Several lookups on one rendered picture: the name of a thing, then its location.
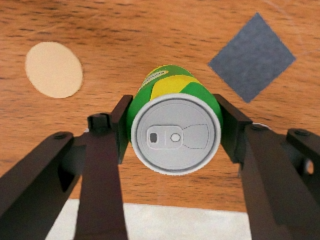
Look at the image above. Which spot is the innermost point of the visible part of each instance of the beige round disc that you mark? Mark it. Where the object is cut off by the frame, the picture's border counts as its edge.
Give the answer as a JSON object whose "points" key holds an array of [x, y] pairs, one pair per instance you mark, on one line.
{"points": [[56, 69]]}

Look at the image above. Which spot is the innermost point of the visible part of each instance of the grey square slate coaster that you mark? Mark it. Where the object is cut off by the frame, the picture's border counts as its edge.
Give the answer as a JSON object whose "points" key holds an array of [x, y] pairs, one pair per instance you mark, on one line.
{"points": [[255, 58]]}

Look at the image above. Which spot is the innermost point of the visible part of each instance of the green and yellow drink can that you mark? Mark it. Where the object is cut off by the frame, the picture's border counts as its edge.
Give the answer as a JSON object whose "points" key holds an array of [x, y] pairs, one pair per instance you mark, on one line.
{"points": [[174, 123]]}

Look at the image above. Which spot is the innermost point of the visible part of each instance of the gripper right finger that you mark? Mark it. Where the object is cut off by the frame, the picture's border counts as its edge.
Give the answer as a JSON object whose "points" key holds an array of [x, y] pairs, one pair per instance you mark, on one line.
{"points": [[278, 204]]}

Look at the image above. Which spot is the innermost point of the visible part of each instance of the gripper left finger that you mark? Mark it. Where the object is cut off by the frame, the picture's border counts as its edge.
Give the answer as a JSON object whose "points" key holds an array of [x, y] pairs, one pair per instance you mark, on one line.
{"points": [[35, 190]]}

